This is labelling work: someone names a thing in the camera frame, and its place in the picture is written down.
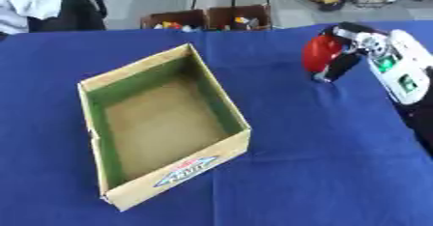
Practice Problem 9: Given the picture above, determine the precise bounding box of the tan cardboard box green inside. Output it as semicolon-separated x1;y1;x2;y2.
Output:
75;42;252;212

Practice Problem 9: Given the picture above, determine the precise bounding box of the brown cardboard box with toys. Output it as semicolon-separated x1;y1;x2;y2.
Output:
204;4;274;31
138;9;210;31

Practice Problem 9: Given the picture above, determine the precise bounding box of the red round toy fruit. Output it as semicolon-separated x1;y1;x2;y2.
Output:
301;34;345;74

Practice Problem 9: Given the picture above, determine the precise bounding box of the person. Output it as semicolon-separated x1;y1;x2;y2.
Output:
0;0;108;38

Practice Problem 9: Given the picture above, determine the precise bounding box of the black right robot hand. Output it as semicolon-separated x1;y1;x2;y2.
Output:
312;21;379;84

